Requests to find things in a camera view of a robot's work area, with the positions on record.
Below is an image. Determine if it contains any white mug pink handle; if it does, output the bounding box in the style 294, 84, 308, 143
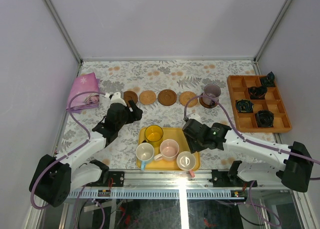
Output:
176, 151, 197, 178

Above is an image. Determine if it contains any pink ceramic mug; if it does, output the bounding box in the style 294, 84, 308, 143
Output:
153, 139, 180, 162

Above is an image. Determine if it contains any purple glass cup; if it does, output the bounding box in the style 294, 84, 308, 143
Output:
202, 84, 221, 108

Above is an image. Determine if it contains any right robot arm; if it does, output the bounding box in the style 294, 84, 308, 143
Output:
182, 118, 314, 193

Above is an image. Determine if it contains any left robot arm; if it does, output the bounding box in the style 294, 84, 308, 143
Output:
29, 100, 143, 209

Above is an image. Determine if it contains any dark wooden coaster far left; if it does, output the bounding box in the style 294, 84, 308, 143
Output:
123, 90, 138, 107

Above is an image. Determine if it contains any dark wooden coaster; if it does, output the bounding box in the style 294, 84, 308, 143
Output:
199, 94, 219, 109
157, 89, 177, 106
123, 90, 138, 107

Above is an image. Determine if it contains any light woven coaster left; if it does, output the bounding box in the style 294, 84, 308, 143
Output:
139, 90, 157, 105

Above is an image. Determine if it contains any light woven coaster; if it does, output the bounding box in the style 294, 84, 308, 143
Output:
139, 90, 157, 105
179, 91, 198, 108

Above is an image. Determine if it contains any yellow glass cup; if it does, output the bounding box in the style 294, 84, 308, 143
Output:
144, 125, 164, 148

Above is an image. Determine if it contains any dark wooden coaster middle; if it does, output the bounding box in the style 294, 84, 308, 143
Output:
157, 89, 177, 106

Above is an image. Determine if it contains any dark wooden coaster far right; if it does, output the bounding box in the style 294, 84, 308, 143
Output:
199, 94, 219, 109

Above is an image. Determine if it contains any light woven coaster right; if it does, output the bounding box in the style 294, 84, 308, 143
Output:
179, 91, 198, 108

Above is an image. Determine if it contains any floral table cloth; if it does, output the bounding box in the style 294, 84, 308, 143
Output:
54, 60, 262, 170

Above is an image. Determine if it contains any purple folded cloth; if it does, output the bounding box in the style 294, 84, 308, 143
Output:
66, 72, 100, 113

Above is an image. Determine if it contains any orange compartment organizer box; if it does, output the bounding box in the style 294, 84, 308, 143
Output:
227, 75, 292, 133

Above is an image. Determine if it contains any black rolled item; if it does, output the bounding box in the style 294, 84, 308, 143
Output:
260, 71, 275, 88
248, 85, 268, 100
254, 110, 275, 128
235, 99, 254, 113

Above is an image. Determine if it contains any black rolled item bottom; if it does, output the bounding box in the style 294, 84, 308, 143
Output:
254, 110, 275, 128

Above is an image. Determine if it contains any black rolled item top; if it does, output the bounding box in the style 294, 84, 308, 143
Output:
260, 71, 275, 88

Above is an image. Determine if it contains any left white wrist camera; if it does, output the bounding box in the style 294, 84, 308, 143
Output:
104, 91, 127, 107

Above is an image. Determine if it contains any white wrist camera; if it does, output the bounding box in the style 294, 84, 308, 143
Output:
104, 91, 127, 107
183, 113, 201, 122

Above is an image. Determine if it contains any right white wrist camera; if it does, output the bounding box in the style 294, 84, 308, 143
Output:
183, 113, 201, 122

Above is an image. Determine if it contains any white mug blue handle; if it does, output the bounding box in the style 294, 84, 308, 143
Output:
135, 142, 155, 171

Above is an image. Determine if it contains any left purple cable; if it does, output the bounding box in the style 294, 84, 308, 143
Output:
29, 90, 111, 229

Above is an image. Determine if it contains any purple cable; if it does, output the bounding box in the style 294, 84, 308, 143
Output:
183, 93, 320, 227
29, 90, 111, 229

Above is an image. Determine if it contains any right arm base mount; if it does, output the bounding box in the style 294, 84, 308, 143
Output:
209, 160, 253, 188

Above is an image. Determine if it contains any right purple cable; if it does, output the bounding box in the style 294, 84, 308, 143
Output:
183, 93, 320, 227

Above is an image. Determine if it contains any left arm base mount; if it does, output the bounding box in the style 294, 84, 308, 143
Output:
89, 159, 125, 188

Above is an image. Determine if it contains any aluminium front rail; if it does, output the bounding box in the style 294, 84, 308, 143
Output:
67, 170, 288, 190

